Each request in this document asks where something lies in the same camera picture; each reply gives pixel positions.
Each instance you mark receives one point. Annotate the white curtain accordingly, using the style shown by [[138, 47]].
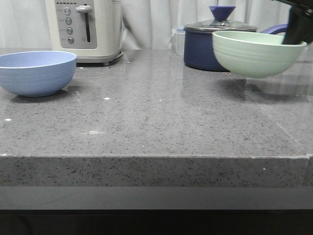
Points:
[[147, 24]]

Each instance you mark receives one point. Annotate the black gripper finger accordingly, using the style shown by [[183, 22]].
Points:
[[300, 23]]

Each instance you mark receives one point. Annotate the clear plastic container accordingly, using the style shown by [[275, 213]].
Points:
[[179, 38]]

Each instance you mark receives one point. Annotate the blue saucepan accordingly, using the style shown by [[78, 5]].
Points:
[[198, 51]]

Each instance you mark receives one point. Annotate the glass pot lid blue knob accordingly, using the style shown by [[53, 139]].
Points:
[[220, 22]]

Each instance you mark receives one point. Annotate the green bowl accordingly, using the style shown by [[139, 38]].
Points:
[[254, 55]]

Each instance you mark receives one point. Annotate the cream toaster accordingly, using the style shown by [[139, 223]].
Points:
[[91, 29]]

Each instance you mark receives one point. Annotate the blue bowl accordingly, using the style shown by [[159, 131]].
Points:
[[36, 73]]

